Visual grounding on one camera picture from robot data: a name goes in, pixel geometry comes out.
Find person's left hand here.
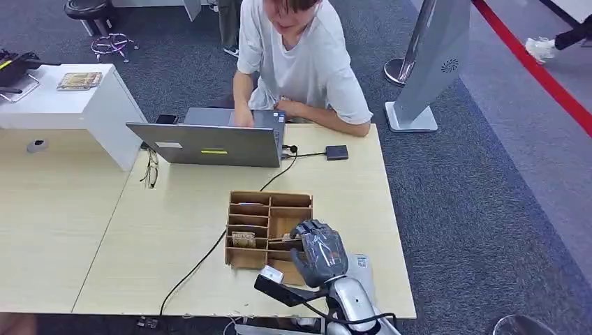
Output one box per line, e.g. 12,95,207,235
275,97,302,119

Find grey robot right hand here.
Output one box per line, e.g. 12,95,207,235
289,218,350,289

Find person's right hand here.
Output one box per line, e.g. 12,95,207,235
232,104,256,128

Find grey laptop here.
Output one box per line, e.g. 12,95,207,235
126,107,287,169

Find small black usb hub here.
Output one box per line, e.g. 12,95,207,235
325,144,350,162

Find wooden card sorting box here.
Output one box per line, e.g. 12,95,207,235
224,190,315,287

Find person in dark trousers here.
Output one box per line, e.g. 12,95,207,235
216,0,242,59

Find black eyeglasses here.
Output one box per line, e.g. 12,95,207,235
140,147,161,190

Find grey sign kiosk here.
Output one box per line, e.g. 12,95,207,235
385,0,472,135

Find white cabinet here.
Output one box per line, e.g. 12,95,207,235
0,64,149,173

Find stack of printed cards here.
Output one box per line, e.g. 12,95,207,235
56,71,103,92

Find black round stool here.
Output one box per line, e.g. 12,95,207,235
64,0,117,38

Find grey round puck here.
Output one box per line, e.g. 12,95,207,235
25,138,50,155

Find round glass rim object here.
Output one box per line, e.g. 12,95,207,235
491,314,557,335

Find clear tray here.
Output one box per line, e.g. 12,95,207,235
0,73,43,104

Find person with white shoe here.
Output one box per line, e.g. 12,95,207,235
524,16,592,65

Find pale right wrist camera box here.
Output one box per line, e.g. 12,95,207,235
253,264,325,309

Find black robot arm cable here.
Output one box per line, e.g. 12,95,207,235
299,299,399,335

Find chrome stanchion post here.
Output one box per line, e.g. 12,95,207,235
383,0,438,87

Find black power cable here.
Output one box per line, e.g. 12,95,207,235
158,144,300,318

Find purple wire frame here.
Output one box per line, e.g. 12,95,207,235
90,32,140,64

